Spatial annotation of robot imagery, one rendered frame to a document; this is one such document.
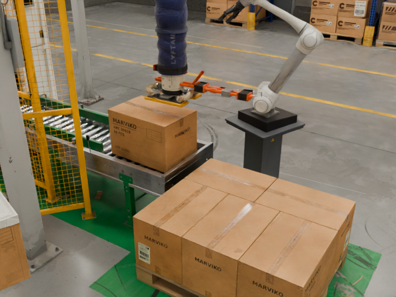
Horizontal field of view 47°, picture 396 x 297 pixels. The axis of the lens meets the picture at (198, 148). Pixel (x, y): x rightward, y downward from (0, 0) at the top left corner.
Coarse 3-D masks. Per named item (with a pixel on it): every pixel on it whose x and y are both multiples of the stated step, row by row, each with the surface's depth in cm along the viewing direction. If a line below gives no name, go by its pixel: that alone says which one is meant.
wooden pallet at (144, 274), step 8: (344, 256) 333; (136, 264) 320; (144, 272) 319; (152, 272) 314; (144, 280) 322; (152, 280) 317; (160, 280) 322; (168, 280) 307; (160, 288) 316; (168, 288) 316; (176, 288) 316; (184, 288) 300; (176, 296) 309; (184, 296) 309; (192, 296) 309; (200, 296) 295; (320, 296) 292
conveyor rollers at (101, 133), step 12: (24, 108) 474; (48, 108) 476; (60, 120) 447; (72, 120) 448; (84, 120) 448; (72, 132) 426; (84, 132) 426; (96, 132) 426; (108, 132) 427; (108, 144) 404; (120, 156) 380
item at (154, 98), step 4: (148, 96) 345; (152, 96) 345; (156, 96) 345; (152, 100) 342; (156, 100) 340; (160, 100) 339; (164, 100) 338; (168, 100) 337; (172, 100) 337; (176, 100) 337; (172, 104) 334; (176, 104) 332; (180, 104) 331; (184, 104) 333
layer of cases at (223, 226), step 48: (192, 192) 329; (240, 192) 329; (288, 192) 329; (144, 240) 305; (192, 240) 280; (240, 240) 280; (288, 240) 280; (336, 240) 293; (192, 288) 296; (240, 288) 271; (288, 288) 250
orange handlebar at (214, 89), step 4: (156, 80) 348; (160, 80) 346; (180, 84) 337; (184, 84) 336; (188, 84) 334; (204, 88) 328; (208, 88) 327; (212, 88) 325; (216, 88) 325; (220, 88) 326; (212, 92) 326; (216, 92) 324; (220, 92) 322; (236, 92) 320; (236, 96) 317; (252, 96) 313
